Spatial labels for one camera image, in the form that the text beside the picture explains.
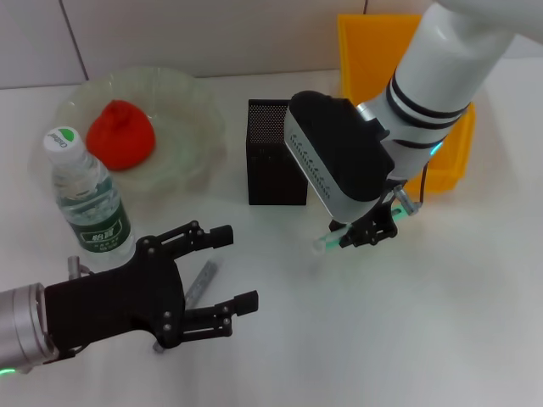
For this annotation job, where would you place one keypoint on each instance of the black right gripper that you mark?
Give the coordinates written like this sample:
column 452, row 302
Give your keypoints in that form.
column 382, row 216

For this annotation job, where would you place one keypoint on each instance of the clear green-label water bottle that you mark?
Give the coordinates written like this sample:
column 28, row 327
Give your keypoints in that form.
column 97, row 212

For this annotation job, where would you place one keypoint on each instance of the black mesh pen holder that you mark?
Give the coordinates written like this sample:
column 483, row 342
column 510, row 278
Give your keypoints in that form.
column 267, row 169

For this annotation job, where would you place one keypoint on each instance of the orange fruit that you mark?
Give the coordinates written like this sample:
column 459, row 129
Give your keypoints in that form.
column 121, row 135

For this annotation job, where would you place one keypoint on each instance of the pale green glass fruit plate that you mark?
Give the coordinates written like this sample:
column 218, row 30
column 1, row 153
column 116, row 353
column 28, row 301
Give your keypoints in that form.
column 182, row 135

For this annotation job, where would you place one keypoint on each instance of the green toothbrush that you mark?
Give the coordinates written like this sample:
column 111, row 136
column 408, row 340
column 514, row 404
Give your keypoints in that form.
column 328, row 241

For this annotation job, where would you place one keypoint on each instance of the silver grey pen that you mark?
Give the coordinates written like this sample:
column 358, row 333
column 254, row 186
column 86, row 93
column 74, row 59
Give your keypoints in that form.
column 203, row 280

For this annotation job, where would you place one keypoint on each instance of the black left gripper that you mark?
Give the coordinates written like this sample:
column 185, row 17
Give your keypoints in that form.
column 114, row 305

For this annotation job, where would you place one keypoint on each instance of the yellow plastic bin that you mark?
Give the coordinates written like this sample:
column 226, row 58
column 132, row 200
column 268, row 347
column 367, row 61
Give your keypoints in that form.
column 365, row 63

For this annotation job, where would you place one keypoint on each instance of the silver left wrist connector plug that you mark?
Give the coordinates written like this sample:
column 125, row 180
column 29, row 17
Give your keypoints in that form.
column 75, row 266

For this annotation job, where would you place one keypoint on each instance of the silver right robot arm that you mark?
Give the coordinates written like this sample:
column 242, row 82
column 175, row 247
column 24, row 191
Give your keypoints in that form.
column 441, row 72

